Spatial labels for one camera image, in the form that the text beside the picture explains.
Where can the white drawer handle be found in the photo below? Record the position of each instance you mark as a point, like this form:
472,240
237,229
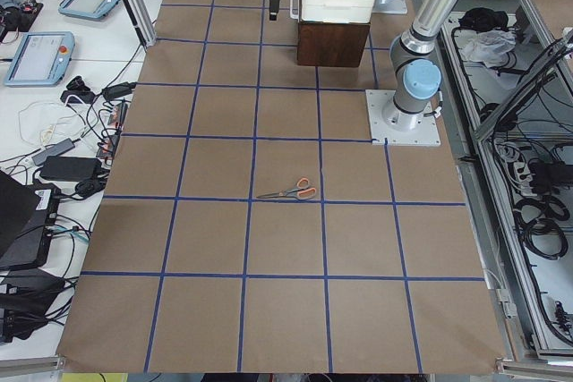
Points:
294,9

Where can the brown wooden drawer box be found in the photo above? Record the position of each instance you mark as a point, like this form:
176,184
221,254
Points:
331,44

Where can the orange grey handled scissors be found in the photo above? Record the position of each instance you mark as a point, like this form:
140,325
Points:
301,191

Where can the blue teach pendant near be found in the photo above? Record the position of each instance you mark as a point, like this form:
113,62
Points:
41,59

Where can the black power adapter brick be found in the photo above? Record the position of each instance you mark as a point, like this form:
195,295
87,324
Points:
69,169

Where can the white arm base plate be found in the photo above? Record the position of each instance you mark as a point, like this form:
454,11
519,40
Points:
390,126

